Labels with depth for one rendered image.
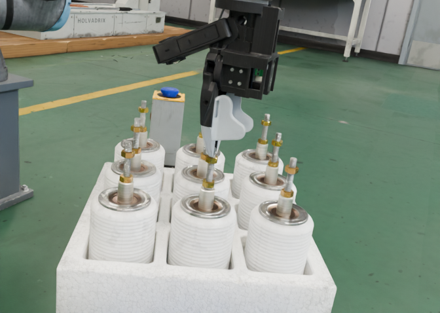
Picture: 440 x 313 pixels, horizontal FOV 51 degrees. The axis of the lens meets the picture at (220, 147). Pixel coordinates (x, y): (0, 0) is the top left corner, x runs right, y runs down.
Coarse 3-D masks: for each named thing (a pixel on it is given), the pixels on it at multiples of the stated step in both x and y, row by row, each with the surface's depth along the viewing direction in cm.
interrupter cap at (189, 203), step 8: (184, 200) 69; (192, 200) 70; (216, 200) 70; (224, 200) 71; (184, 208) 66; (192, 208) 67; (216, 208) 69; (224, 208) 68; (200, 216) 65; (208, 216) 65; (216, 216) 66; (224, 216) 66
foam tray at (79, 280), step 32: (96, 192) 84; (160, 192) 88; (160, 224) 76; (64, 256) 65; (160, 256) 68; (320, 256) 73; (64, 288) 63; (96, 288) 63; (128, 288) 64; (160, 288) 64; (192, 288) 64; (224, 288) 65; (256, 288) 65; (288, 288) 65; (320, 288) 66
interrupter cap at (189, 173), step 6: (186, 168) 81; (192, 168) 81; (216, 168) 82; (186, 174) 79; (192, 174) 79; (216, 174) 80; (222, 174) 80; (192, 180) 76; (198, 180) 77; (216, 180) 78; (222, 180) 78
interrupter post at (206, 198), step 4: (200, 188) 68; (212, 188) 68; (200, 192) 67; (204, 192) 67; (208, 192) 67; (212, 192) 67; (200, 196) 67; (204, 196) 67; (208, 196) 67; (212, 196) 67; (200, 200) 68; (204, 200) 67; (208, 200) 67; (212, 200) 68; (200, 204) 68; (204, 204) 67; (208, 204) 67; (212, 204) 68; (200, 208) 68; (204, 208) 68; (208, 208) 68
